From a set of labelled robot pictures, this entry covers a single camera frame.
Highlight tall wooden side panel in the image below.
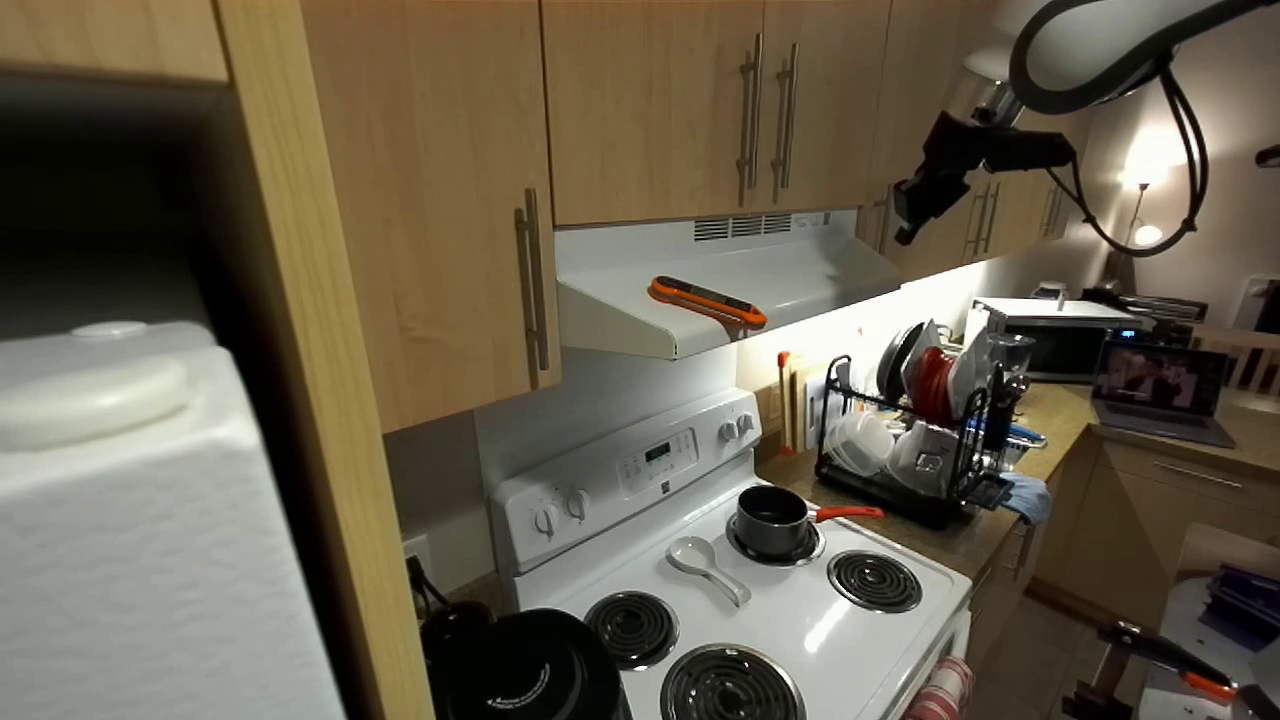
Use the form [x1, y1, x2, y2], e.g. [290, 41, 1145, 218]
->
[212, 0, 435, 720]

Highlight blue cloth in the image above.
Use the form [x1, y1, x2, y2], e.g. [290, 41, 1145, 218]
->
[997, 472, 1055, 529]

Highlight white fridge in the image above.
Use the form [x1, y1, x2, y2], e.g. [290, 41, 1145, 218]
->
[0, 315, 352, 720]

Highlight black kettle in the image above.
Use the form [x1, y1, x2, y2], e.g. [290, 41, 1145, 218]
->
[415, 594, 632, 720]

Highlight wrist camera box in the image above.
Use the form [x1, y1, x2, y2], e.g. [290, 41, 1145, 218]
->
[980, 123, 1081, 177]

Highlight white spoon rest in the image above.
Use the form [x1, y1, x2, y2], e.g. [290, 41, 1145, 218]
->
[662, 533, 757, 610]

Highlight short two-door wooden cabinet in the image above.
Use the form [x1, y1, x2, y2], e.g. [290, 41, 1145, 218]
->
[537, 0, 897, 233]

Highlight white range hood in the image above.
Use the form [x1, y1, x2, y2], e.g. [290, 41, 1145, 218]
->
[553, 208, 914, 369]

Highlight white round lid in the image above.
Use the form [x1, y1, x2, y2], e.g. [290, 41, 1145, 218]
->
[0, 346, 199, 456]

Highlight small black coil burner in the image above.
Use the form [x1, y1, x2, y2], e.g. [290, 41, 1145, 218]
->
[824, 547, 928, 614]
[582, 588, 680, 671]

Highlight single-door wooden wall cabinet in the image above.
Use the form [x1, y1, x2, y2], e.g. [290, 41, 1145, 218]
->
[299, 0, 568, 434]

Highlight black orange stand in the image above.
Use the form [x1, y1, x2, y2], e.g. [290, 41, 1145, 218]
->
[1062, 610, 1280, 720]

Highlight lit floor lamp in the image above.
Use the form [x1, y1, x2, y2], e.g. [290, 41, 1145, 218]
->
[1125, 177, 1173, 254]

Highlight orange black hand tool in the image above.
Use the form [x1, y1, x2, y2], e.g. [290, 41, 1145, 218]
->
[644, 271, 777, 339]

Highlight red bowl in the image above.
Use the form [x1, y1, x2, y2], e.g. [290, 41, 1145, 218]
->
[905, 339, 962, 426]

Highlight dark frying pan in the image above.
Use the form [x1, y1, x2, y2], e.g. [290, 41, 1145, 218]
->
[871, 320, 932, 409]

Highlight open laptop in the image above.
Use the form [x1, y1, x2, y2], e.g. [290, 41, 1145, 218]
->
[1089, 335, 1241, 450]

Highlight white side table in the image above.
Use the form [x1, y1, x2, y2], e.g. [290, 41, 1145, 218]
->
[1156, 521, 1280, 720]

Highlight red white striped towel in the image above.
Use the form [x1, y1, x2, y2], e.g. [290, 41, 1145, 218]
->
[902, 653, 980, 720]

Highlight white electric stove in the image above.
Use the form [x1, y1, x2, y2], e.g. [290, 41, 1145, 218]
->
[483, 386, 975, 720]

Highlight dark pot orange handle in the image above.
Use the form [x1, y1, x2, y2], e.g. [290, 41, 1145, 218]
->
[727, 481, 892, 564]

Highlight white microwave oven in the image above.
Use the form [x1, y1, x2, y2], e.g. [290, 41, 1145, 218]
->
[962, 291, 1156, 386]

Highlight wooden board orange grip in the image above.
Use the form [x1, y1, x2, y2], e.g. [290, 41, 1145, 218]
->
[771, 346, 799, 456]

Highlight deep wooden cabinet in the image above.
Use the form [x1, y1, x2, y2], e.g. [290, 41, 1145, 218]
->
[0, 0, 231, 87]

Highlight wooden peninsula base cabinet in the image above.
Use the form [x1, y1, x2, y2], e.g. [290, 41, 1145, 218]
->
[1023, 424, 1280, 635]

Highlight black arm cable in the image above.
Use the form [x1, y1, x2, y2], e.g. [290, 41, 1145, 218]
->
[1003, 0, 1280, 259]

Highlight wooden drawer base cabinet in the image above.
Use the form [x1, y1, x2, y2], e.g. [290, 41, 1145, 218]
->
[962, 513, 1052, 671]

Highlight large black coil burner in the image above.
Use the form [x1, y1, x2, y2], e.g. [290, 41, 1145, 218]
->
[723, 513, 829, 568]
[658, 638, 808, 720]

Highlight white plate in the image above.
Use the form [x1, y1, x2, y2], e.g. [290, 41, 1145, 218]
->
[950, 324, 1009, 424]

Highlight dark blue box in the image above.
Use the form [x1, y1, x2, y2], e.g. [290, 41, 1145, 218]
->
[1196, 561, 1280, 653]

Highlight black wire dish rack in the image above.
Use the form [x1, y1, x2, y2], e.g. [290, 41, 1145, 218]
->
[813, 346, 1038, 536]

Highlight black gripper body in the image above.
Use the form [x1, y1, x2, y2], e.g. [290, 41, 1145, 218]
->
[922, 113, 997, 195]

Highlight white plastic container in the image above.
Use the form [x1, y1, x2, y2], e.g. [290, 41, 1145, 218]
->
[833, 404, 965, 492]

